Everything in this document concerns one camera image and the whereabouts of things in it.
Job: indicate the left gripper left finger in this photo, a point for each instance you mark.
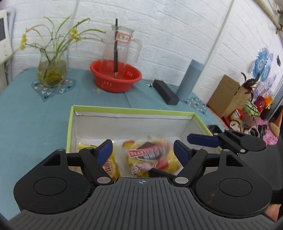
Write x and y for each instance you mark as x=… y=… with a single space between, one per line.
x=91 y=162

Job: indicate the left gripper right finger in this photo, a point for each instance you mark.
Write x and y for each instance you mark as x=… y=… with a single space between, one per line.
x=194 y=162

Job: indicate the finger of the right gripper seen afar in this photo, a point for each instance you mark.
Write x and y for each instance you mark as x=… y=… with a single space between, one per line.
x=203 y=140

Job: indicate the yellow red label snack bag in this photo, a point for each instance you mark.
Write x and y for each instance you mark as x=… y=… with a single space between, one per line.
x=144 y=155

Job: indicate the green cardboard box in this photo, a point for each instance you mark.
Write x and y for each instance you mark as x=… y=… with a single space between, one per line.
x=93 y=125

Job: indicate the brown cardboard box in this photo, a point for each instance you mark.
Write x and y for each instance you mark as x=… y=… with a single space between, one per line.
x=228 y=96

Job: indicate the grey cylindrical bottle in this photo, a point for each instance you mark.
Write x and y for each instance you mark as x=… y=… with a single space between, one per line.
x=189 y=80

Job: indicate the black rectangular case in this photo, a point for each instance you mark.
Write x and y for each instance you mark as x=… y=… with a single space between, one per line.
x=165 y=92

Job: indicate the dark red plant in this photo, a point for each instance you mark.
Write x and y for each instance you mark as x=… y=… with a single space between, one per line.
x=248 y=85

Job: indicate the blue paper fan decoration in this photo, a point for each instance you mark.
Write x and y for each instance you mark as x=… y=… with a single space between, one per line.
x=262 y=65

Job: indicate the red plastic basket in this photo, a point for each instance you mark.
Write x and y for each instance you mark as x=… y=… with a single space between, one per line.
x=115 y=82

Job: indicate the glass vase with plant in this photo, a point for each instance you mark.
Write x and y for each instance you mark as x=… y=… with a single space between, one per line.
x=53 y=41

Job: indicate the black stirring stick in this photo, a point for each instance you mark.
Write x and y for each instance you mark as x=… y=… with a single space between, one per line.
x=115 y=50

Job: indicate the glass pitcher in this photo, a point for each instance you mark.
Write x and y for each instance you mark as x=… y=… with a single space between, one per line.
x=128 y=46

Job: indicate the white water dispenser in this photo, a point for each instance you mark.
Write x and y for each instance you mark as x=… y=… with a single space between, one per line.
x=7 y=22

